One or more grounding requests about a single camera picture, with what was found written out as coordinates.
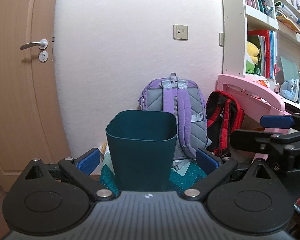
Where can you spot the beige wall outlet plate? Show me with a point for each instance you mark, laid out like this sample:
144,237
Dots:
180,31

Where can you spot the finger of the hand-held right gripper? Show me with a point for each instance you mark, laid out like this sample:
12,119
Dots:
250,142
277,122

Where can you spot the beige wall switch plate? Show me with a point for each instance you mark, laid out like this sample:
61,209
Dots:
221,39

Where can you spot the stack of magazines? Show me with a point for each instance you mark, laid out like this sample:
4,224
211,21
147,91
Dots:
287,15

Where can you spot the row of green books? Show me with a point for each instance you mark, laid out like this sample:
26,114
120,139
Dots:
265,3

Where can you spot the purple grey backpack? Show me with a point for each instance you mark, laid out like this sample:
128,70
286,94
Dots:
170,105

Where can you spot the light wooden door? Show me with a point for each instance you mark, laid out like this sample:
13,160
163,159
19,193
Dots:
15,105

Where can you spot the pale green board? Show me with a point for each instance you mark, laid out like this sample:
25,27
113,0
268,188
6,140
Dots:
288,67

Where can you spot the white bookshelf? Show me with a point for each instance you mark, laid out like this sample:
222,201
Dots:
237,17

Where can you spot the pink desk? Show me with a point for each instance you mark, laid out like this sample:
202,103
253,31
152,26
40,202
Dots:
240,82

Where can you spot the light blue pouch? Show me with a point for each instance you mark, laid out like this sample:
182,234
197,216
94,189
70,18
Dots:
291,90

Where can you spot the pale yellow cloth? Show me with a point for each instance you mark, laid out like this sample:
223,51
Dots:
104,151

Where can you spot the yellow green plush toy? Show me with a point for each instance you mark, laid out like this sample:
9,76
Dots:
252,55

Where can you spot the silver door lock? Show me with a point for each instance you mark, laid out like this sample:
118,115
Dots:
43,56

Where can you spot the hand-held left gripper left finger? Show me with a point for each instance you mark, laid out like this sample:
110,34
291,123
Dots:
88,158

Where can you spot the dark teal waste bin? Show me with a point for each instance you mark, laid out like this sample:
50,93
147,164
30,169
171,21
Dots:
140,160

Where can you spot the red black backpack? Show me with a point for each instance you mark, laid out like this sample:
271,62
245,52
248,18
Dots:
215,120

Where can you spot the teal cream zigzag quilt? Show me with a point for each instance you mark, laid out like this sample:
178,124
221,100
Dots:
182,177

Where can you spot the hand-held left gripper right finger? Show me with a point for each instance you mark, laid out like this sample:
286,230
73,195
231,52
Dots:
206,158

